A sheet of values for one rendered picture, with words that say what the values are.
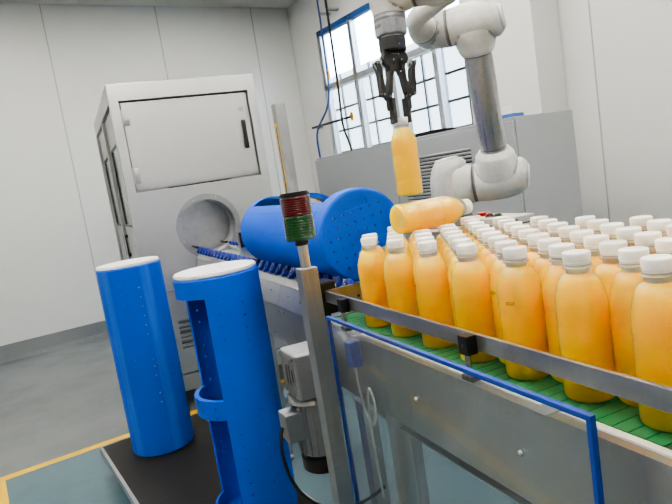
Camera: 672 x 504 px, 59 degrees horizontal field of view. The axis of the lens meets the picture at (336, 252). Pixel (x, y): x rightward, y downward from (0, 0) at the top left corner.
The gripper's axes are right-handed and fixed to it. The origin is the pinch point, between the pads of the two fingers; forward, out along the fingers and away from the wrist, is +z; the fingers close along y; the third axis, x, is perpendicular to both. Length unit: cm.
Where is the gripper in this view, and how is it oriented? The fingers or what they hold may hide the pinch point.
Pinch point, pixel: (399, 111)
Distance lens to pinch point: 172.8
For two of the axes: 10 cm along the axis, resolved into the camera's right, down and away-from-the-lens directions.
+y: -9.1, 1.5, -3.8
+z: 1.2, 9.9, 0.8
